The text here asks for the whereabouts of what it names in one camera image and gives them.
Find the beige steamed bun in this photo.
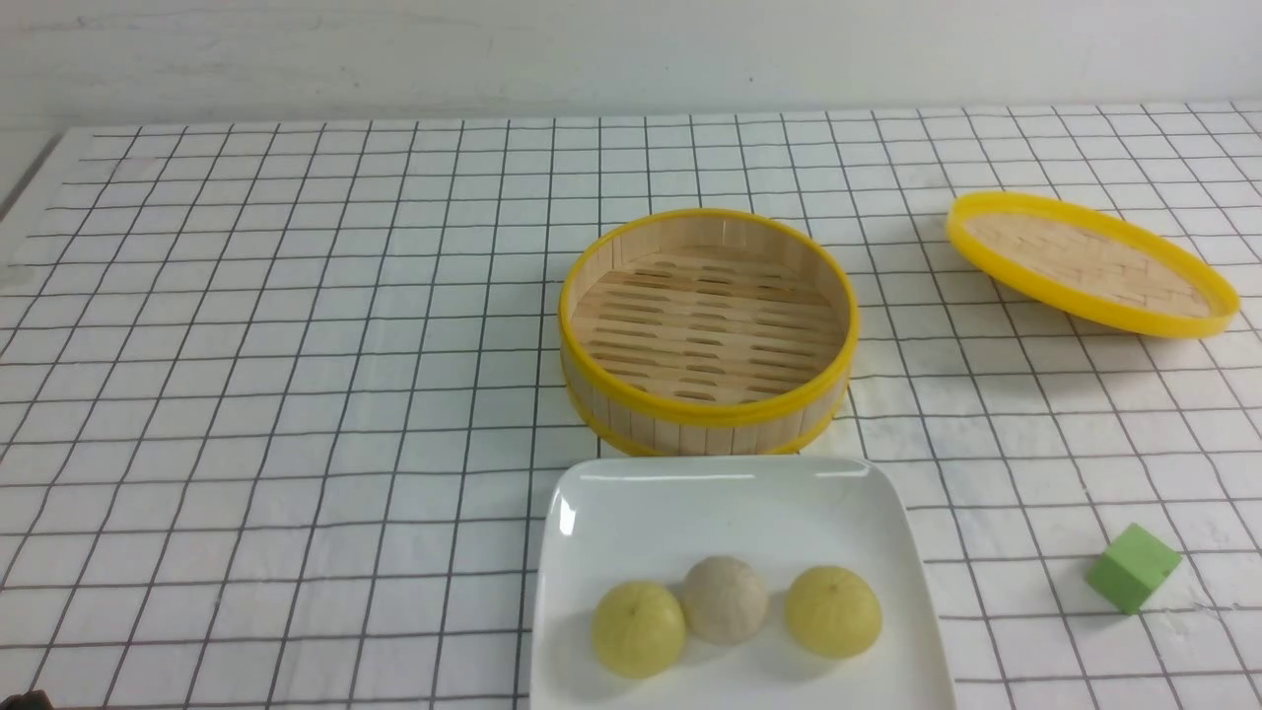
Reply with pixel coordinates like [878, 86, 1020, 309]
[680, 554, 770, 646]

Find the yellow steamed bun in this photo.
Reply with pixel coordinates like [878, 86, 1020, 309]
[784, 565, 883, 660]
[591, 580, 688, 678]

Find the white square plate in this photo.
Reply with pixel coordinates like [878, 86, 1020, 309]
[530, 457, 958, 709]

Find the yellow bamboo steamer basket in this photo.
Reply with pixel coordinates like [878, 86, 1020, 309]
[557, 208, 861, 457]

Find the white grid tablecloth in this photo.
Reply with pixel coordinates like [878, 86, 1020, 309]
[1, 101, 1259, 709]

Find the yellow bamboo steamer lid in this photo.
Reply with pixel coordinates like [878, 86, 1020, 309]
[947, 190, 1241, 340]

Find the green cube block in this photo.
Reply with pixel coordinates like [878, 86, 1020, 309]
[1085, 523, 1182, 615]

